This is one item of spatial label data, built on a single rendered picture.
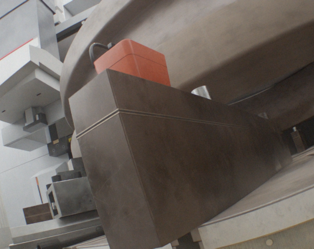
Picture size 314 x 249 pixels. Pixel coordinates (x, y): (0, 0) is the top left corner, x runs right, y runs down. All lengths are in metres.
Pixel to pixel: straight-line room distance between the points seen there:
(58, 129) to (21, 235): 3.62
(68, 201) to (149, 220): 1.21
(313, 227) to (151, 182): 0.38
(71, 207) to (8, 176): 4.33
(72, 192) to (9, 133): 3.09
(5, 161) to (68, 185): 4.38
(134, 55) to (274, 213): 0.51
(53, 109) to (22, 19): 1.57
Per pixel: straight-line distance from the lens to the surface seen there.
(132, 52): 0.72
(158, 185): 0.55
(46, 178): 4.78
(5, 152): 6.04
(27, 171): 5.57
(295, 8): 1.32
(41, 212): 2.92
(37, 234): 1.73
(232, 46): 1.26
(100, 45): 0.88
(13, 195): 5.85
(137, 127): 0.57
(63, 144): 4.84
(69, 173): 1.85
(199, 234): 0.69
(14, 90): 3.69
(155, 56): 0.82
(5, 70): 3.64
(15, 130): 4.57
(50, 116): 4.16
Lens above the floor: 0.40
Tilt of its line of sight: 16 degrees up
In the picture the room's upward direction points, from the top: 18 degrees counter-clockwise
